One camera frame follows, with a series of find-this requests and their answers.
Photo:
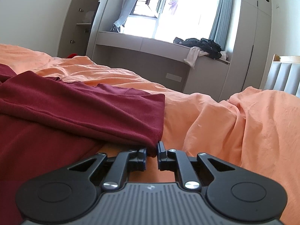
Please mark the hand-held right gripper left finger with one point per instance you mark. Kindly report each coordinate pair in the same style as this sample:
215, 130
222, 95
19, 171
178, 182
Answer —
143, 156

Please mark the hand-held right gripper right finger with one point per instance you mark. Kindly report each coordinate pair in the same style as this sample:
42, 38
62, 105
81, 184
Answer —
159, 151

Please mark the dark red garment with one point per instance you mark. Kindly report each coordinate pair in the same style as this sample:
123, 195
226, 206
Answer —
70, 112

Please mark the pile of dark clothes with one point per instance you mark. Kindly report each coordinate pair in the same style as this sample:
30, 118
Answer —
201, 44

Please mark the orange bed sheet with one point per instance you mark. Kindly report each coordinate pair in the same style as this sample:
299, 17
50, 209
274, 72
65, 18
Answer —
222, 126

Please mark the grey window bench unit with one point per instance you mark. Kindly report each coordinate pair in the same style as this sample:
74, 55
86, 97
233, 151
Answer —
150, 58

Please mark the white cloth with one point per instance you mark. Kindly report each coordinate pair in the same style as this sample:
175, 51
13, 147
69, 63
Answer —
193, 56

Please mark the small red item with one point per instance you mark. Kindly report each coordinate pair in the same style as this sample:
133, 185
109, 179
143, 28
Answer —
72, 55

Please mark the window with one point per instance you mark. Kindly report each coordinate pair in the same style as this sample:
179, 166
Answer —
178, 9

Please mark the grey wardrobe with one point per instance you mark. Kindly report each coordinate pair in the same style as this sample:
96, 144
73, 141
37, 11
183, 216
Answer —
253, 39

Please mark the grey padded headboard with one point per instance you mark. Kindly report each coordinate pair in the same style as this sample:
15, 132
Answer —
283, 75

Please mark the purple hanging garment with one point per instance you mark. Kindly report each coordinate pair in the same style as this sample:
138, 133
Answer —
173, 5

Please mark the grey-blue curtain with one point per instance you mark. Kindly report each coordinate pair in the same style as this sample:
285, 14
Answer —
131, 7
221, 11

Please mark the open grey cabinet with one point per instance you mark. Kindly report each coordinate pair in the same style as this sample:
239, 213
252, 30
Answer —
77, 16

